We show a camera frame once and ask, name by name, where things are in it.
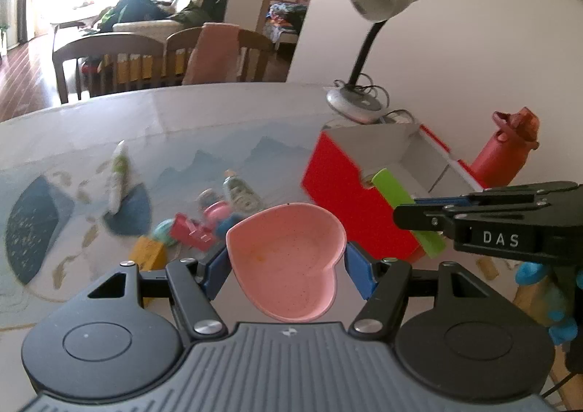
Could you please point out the red water bottle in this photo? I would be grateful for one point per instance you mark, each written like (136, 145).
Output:
(498, 157)

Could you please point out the green plastic bar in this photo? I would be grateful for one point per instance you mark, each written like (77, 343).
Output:
(391, 186)

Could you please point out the red and white cardboard box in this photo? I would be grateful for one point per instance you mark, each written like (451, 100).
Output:
(337, 175)

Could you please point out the person's right hand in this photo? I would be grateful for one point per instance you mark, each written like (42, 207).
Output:
(530, 274)

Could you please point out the beige sofa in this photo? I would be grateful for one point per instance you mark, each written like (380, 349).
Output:
(150, 27)

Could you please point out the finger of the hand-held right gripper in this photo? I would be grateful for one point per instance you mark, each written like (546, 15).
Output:
(439, 202)
(414, 217)

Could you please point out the white and green tube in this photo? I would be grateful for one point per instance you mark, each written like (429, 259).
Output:
(117, 175)

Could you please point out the teal ball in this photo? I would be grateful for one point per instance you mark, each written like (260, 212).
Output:
(163, 230)

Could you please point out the grey correction tape dispenser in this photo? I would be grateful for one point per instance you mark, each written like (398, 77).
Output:
(240, 193)

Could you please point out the pink heart-shaped dish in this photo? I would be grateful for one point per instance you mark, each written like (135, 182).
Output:
(284, 257)

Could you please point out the printed landscape table mat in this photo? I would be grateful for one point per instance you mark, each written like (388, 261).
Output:
(68, 220)

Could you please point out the dark clothes pile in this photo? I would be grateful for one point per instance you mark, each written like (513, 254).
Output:
(132, 6)

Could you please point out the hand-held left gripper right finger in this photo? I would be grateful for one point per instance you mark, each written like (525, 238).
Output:
(360, 273)

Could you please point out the yellow block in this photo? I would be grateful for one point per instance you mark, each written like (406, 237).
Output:
(148, 253)

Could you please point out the dark wooden chair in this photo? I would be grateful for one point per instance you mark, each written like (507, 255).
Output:
(104, 45)
(255, 45)

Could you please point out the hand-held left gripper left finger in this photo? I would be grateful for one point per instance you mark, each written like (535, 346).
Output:
(215, 270)

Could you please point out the low coffee table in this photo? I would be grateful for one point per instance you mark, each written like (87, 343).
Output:
(75, 18)

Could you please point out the yellow edged cloth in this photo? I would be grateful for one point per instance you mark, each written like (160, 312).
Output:
(132, 68)

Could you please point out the white power adapter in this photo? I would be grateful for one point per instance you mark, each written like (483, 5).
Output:
(397, 116)

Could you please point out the red toy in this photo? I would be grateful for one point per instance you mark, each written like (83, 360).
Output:
(191, 232)

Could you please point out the pink cloth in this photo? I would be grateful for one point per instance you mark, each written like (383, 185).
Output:
(214, 52)

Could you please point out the pink pot figurine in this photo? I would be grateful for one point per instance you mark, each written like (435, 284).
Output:
(214, 209)

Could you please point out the bed with colourful clothes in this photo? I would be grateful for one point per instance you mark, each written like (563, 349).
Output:
(284, 20)

